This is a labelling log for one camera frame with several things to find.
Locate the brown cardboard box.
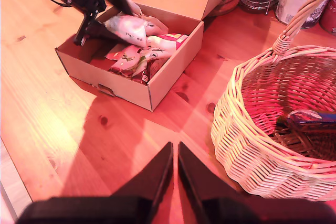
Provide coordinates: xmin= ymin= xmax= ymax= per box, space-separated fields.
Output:
xmin=55 ymin=0 xmax=239 ymax=112

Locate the white egg bag green print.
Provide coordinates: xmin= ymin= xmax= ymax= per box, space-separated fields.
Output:
xmin=104 ymin=45 xmax=148 ymax=77

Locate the woven wicker basket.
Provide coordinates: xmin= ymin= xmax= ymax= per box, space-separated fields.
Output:
xmin=209 ymin=0 xmax=336 ymax=202

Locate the red and white egg bag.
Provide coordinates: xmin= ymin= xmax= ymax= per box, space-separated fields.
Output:
xmin=145 ymin=33 xmax=189 ymax=61

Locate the round brown woven trivet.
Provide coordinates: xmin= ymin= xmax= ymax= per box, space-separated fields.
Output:
xmin=208 ymin=0 xmax=241 ymax=17

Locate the blue orange chocolate egg bag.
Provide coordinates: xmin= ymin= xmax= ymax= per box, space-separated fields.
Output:
xmin=275 ymin=109 xmax=336 ymax=131

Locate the dark red egg bag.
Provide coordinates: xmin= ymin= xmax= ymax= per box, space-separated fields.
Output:
xmin=109 ymin=58 xmax=169 ymax=86

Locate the red label tin can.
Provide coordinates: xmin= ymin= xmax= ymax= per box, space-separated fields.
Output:
xmin=319 ymin=0 xmax=336 ymax=36

